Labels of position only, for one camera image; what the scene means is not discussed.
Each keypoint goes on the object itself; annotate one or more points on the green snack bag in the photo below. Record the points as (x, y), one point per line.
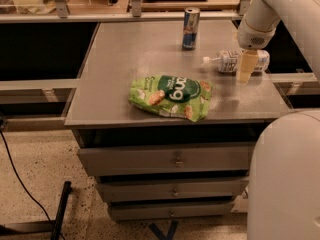
(172, 96)

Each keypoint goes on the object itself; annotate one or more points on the blue silver energy drink can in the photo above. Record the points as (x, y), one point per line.
(190, 27)

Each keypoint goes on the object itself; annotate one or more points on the metal shelf rail frame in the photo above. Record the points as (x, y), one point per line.
(45, 11)

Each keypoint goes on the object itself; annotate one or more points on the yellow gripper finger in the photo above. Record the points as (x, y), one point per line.
(246, 65)

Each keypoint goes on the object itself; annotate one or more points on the black metal stand leg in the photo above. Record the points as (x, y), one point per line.
(54, 226)

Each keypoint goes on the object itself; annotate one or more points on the middle grey drawer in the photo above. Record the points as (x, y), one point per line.
(172, 189)

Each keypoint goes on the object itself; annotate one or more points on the grey drawer cabinet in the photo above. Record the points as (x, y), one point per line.
(101, 116)

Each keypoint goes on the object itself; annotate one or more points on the clear plastic water bottle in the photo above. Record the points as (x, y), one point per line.
(226, 61)

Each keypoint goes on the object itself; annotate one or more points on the top grey drawer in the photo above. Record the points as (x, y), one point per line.
(166, 158)

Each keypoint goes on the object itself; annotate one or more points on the bottom grey drawer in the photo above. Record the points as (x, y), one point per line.
(170, 210)

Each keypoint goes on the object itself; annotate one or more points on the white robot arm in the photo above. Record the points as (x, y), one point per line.
(284, 177)

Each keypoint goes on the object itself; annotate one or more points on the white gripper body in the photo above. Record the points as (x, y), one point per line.
(252, 34)

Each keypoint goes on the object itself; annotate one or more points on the grey drawer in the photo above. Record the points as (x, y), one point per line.
(172, 189)
(170, 210)
(166, 158)

